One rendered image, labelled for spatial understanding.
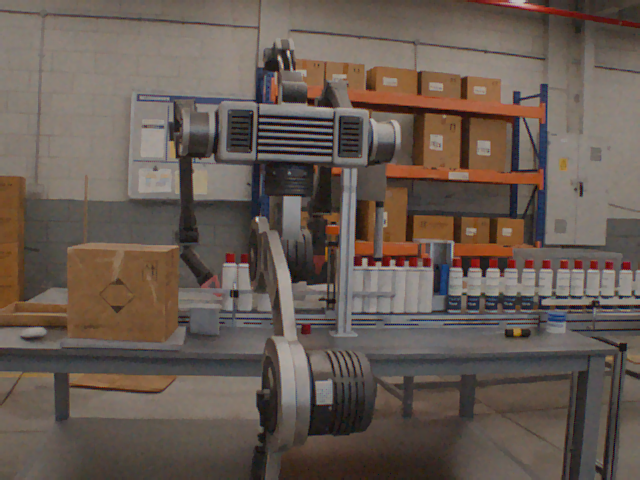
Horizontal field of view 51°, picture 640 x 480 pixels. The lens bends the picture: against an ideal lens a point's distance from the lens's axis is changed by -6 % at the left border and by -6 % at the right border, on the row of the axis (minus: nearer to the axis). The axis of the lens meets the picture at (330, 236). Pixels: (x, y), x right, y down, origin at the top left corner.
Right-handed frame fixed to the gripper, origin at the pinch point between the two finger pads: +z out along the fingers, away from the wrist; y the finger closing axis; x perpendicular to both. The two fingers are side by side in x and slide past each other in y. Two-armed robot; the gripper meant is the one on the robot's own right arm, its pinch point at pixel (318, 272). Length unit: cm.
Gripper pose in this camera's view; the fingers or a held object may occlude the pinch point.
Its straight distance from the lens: 262.4
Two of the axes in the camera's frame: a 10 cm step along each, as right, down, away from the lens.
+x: 1.6, 0.6, -9.9
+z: -0.4, 10.0, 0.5
